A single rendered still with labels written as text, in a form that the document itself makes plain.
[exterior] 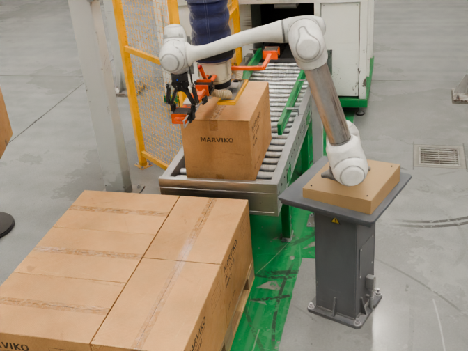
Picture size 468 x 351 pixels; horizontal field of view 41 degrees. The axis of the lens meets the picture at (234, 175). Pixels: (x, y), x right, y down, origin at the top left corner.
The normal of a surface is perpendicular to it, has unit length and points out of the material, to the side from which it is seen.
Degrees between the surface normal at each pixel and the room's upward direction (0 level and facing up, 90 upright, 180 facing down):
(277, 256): 0
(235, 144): 90
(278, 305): 0
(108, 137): 90
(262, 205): 90
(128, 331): 0
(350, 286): 90
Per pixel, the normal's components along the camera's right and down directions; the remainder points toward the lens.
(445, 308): -0.07, -0.88
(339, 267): -0.56, 0.43
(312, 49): -0.07, 0.40
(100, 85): -0.25, 0.48
